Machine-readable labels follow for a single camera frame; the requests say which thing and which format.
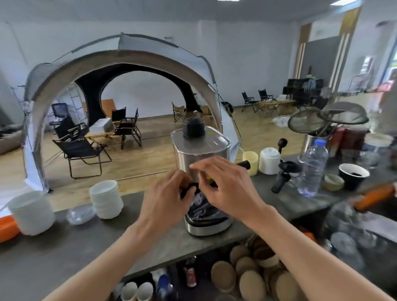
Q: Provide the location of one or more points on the glass jar white lid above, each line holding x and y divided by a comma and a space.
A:
375, 148

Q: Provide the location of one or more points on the yellow plastic cup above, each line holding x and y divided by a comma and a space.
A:
250, 162

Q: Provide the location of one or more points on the grey beanbag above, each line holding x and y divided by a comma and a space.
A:
9, 139

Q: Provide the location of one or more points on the white box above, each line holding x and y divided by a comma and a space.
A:
100, 125

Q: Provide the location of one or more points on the black portafilter with tamper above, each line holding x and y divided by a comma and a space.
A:
283, 176

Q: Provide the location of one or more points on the metal utensil holder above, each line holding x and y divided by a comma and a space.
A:
307, 145

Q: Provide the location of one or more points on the dark red canister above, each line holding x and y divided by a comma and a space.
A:
353, 139

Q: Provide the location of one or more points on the person's right forearm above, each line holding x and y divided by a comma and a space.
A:
310, 260

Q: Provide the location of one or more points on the small green bowl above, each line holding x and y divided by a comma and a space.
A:
332, 183

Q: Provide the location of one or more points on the person's right middle finger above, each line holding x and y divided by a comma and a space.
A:
215, 159

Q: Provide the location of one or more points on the person's right thumb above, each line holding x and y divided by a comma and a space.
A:
205, 187

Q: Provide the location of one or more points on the person's left thumb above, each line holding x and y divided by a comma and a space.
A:
189, 203

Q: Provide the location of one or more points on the black folding camp chair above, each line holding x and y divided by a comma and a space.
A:
127, 127
264, 94
79, 152
248, 100

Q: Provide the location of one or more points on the person's left hand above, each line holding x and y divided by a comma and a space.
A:
161, 207

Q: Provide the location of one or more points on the person's right hand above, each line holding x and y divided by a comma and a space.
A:
232, 189

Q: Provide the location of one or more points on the tan folding chair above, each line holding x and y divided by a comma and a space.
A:
178, 112

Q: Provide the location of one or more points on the white ceramic cup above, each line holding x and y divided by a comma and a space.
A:
128, 291
145, 291

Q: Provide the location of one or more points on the person's left forearm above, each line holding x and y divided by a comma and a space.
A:
105, 266

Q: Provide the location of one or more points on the large round mesh strainer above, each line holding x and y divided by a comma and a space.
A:
345, 113

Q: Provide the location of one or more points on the white dome tent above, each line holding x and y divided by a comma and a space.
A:
93, 62

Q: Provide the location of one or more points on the small bottle blue cap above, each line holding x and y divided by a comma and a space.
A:
164, 287

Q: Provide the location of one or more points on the low wooden table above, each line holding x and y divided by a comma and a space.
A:
276, 104
99, 135

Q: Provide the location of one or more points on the ceiling light panel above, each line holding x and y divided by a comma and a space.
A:
342, 2

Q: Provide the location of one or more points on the stainless steel espresso machine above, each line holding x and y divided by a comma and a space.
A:
198, 148

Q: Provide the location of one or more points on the clear plastic lid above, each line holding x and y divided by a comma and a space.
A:
81, 214

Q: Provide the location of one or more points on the white lidded cup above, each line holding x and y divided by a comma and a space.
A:
269, 161

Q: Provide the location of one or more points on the pile of round wooden lids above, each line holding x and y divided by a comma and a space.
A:
251, 273

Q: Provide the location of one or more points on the black paper cup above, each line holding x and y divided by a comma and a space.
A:
353, 176

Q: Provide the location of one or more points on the metal ladder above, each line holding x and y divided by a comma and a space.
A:
76, 104

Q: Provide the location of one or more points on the black shelf unit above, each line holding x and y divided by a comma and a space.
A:
305, 90

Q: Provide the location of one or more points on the clear water bottle blue cap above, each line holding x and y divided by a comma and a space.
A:
313, 170

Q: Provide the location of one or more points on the orange plastic container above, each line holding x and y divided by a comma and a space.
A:
7, 229

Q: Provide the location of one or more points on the dark bottle red label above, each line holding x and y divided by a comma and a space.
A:
189, 274

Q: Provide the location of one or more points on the pile of glass dishes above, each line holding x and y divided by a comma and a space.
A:
356, 235

